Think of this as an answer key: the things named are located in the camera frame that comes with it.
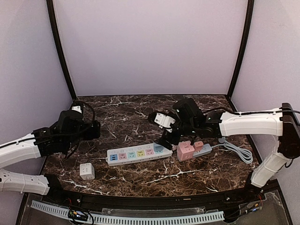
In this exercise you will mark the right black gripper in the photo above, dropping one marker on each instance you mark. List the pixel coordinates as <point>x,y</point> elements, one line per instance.
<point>168,137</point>

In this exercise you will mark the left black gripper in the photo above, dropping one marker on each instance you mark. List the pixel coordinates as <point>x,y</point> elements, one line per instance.
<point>94,129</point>

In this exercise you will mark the small blue plug adapter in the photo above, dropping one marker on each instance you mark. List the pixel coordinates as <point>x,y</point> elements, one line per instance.
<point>157,148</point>

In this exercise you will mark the large pink cube socket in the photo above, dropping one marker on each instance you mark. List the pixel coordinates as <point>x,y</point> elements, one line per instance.
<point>185,151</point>

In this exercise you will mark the small pink plug adapter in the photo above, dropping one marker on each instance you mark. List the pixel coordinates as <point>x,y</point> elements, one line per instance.
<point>198,146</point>

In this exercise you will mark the white multicolour power strip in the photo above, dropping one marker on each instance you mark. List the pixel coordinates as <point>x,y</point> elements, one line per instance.
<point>135,154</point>

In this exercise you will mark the grey-blue power strip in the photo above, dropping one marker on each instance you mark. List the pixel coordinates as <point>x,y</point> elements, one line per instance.
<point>206,149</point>

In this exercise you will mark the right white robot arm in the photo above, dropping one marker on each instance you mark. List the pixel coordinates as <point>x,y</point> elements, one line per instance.
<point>187,120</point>

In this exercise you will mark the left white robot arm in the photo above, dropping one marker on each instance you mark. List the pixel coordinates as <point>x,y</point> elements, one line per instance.
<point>63,137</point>

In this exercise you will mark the white cube socket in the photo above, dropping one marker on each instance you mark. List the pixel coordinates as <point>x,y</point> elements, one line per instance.
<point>87,171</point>

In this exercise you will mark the small circuit board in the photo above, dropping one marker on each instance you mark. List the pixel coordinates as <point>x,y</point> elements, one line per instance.
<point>78,215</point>

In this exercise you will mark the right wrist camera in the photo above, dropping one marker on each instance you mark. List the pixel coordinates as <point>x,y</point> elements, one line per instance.
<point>162,120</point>

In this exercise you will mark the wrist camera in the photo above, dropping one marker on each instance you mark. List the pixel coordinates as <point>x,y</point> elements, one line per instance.
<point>77,108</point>
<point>162,120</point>

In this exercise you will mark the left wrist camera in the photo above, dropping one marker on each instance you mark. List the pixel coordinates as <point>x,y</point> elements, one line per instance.
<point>77,108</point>

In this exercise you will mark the white slotted cable duct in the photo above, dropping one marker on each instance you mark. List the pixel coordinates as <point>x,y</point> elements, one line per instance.
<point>194,216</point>

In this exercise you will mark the black front table rail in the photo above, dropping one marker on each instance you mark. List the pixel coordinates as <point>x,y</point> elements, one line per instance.
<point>157,192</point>

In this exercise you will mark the left black frame post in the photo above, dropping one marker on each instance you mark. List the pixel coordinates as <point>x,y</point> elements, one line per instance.
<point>59,48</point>

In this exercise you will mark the black frame post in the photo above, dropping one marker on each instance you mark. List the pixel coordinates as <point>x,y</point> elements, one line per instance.
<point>242,49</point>
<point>59,48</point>

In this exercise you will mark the right black frame post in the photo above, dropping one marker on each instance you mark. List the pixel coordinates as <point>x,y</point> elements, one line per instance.
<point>242,49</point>

